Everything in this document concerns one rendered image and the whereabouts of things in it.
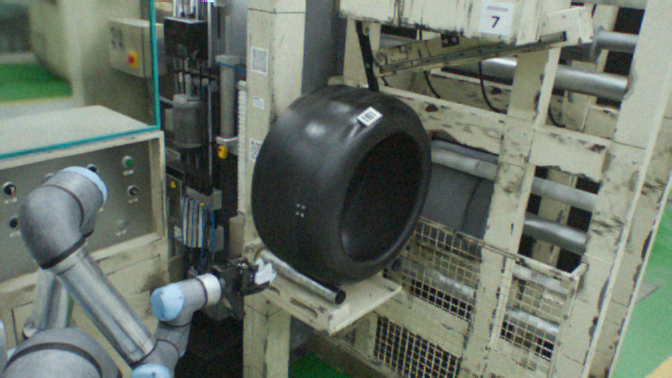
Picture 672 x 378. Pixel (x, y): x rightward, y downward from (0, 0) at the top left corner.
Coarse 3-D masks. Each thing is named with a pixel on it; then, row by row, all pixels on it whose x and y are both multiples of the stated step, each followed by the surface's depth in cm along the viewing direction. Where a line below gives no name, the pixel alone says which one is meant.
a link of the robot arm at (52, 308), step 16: (64, 176) 122; (80, 176) 124; (96, 176) 129; (80, 192) 121; (96, 192) 126; (80, 208) 119; (96, 208) 127; (80, 224) 120; (48, 272) 128; (48, 288) 130; (64, 288) 131; (48, 304) 131; (64, 304) 133; (32, 320) 135; (48, 320) 133; (64, 320) 136
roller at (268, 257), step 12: (264, 252) 186; (264, 264) 186; (276, 264) 182; (288, 264) 180; (288, 276) 179; (300, 276) 176; (312, 276) 175; (312, 288) 173; (324, 288) 170; (336, 288) 169; (336, 300) 167
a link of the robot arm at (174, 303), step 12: (168, 288) 131; (180, 288) 132; (192, 288) 134; (204, 288) 136; (156, 300) 130; (168, 300) 128; (180, 300) 130; (192, 300) 133; (204, 300) 135; (156, 312) 131; (168, 312) 128; (180, 312) 131; (192, 312) 135; (180, 324) 133
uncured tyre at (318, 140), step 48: (336, 96) 160; (384, 96) 162; (288, 144) 154; (336, 144) 148; (384, 144) 196; (288, 192) 151; (336, 192) 148; (384, 192) 199; (288, 240) 156; (336, 240) 154; (384, 240) 192
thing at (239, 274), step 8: (232, 256) 148; (240, 256) 151; (232, 264) 144; (240, 264) 147; (248, 264) 147; (216, 272) 142; (224, 272) 141; (232, 272) 143; (240, 272) 144; (248, 272) 146; (256, 272) 147; (224, 280) 142; (232, 280) 144; (240, 280) 144; (248, 280) 147; (224, 288) 140; (240, 288) 145; (248, 288) 146; (224, 296) 141
